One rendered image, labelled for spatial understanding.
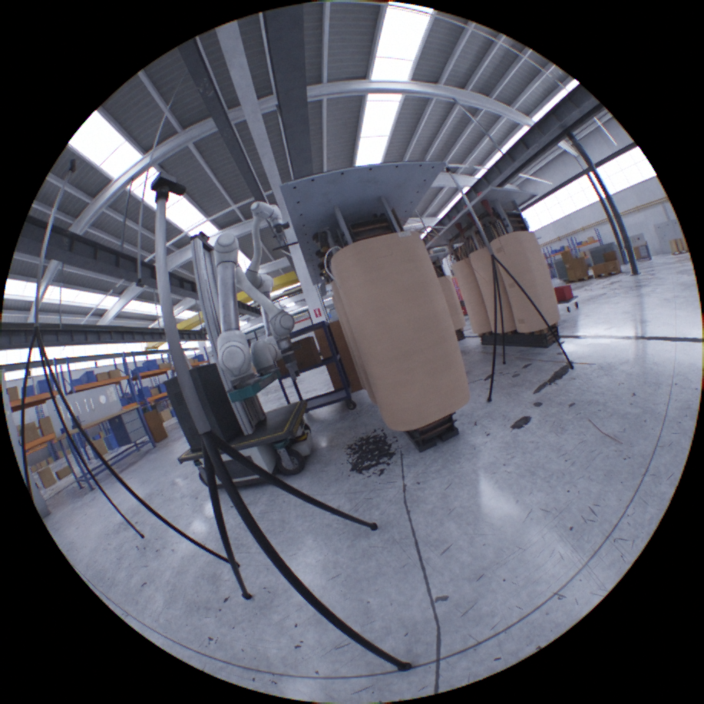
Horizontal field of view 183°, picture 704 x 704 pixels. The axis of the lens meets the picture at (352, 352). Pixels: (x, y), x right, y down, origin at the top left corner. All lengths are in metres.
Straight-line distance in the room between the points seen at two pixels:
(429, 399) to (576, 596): 0.96
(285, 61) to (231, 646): 5.00
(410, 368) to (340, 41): 10.22
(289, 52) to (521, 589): 4.86
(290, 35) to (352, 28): 6.26
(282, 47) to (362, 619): 4.85
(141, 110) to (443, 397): 10.88
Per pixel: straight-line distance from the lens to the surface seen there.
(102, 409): 5.20
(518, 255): 2.29
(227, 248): 1.22
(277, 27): 4.11
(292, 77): 4.37
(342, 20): 10.07
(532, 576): 0.76
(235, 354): 1.02
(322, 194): 1.09
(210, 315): 1.52
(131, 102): 10.44
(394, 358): 0.92
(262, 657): 0.86
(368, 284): 0.93
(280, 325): 1.11
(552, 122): 9.21
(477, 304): 2.87
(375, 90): 10.30
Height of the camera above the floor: 0.70
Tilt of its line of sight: 5 degrees down
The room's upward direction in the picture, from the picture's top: 19 degrees counter-clockwise
